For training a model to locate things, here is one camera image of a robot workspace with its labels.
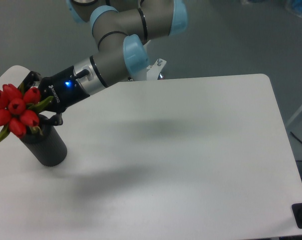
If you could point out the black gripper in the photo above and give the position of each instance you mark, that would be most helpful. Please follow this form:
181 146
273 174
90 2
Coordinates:
64 87

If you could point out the red tulip bouquet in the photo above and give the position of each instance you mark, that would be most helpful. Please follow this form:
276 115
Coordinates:
20 109

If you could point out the dark grey cylindrical vase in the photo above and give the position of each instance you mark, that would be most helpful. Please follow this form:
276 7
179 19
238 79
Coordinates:
48 148

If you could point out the white pedestal base frame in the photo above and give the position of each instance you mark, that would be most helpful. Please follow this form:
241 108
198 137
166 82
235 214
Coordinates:
154 72

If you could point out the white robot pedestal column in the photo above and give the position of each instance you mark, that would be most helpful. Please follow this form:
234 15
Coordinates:
140 74

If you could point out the white rounded chair back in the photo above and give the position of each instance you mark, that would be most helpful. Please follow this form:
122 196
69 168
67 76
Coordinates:
14 75

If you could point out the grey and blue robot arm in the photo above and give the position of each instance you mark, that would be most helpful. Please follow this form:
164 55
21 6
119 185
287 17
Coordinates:
120 29

